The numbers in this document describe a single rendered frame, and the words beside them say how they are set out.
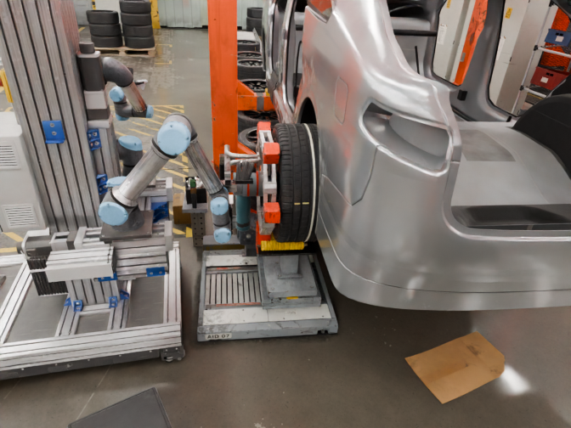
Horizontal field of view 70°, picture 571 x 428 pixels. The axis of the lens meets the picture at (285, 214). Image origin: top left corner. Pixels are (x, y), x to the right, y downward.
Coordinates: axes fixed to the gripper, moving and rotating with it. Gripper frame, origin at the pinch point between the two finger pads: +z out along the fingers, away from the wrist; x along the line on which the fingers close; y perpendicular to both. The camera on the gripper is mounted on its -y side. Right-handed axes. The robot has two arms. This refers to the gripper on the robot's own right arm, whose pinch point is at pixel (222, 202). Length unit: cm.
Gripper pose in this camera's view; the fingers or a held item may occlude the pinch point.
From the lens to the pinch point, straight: 214.0
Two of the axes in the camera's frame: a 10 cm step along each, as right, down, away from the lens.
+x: -9.9, 0.2, -1.4
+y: 0.6, -8.6, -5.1
